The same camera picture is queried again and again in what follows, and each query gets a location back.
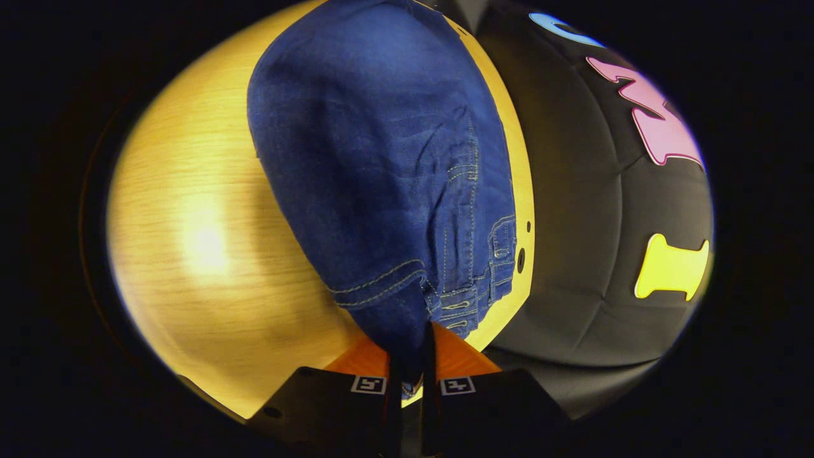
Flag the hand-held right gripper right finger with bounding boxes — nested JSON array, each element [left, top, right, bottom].
[[420, 321, 570, 457]]

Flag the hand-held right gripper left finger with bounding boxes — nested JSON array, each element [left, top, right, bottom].
[[245, 331, 403, 458]]

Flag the blue jeans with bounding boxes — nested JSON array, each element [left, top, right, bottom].
[[247, 0, 517, 398]]

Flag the black backdrop cloth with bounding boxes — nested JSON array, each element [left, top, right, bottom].
[[439, 0, 714, 420]]

